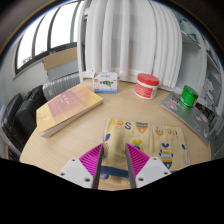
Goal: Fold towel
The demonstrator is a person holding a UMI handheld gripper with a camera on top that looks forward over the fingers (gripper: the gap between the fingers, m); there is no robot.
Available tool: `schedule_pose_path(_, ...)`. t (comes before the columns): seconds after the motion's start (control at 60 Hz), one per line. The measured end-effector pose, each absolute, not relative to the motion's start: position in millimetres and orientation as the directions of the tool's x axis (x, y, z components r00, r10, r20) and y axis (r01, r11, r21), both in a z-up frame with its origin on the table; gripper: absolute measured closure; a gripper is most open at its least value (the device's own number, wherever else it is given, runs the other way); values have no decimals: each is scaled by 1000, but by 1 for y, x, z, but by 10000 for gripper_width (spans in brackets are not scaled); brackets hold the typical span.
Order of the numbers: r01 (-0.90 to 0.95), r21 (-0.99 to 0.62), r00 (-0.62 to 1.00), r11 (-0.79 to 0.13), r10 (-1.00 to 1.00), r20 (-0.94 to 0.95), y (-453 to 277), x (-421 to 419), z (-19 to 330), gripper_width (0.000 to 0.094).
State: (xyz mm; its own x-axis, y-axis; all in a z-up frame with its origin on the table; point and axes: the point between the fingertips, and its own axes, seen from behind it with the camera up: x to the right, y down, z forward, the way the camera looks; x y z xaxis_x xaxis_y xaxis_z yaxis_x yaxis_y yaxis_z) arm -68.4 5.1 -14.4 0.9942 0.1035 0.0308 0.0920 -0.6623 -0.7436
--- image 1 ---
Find yellow and pink book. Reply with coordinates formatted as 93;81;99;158
35;83;104;139

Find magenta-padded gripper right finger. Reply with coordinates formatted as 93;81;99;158
125;142;172;190

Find white jar with red lid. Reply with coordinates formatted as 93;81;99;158
134;72;161;101

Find black chair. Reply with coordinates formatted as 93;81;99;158
0;92;25;135

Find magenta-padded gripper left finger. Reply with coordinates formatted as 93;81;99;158
58;143;105;190

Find small white carton box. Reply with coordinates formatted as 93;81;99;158
92;71;119;95

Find green round tin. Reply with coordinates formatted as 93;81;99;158
178;84;200;111

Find dark-framed window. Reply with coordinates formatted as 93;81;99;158
13;0;85;80

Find white curtain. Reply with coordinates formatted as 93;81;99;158
76;0;184;93

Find yellow printed towel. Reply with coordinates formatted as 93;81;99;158
101;117;191;188

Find brown cardboard box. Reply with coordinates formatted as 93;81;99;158
42;46;79;72

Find white shelf unit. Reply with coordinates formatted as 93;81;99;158
181;13;224;118

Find black backpack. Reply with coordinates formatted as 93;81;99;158
14;84;48;152

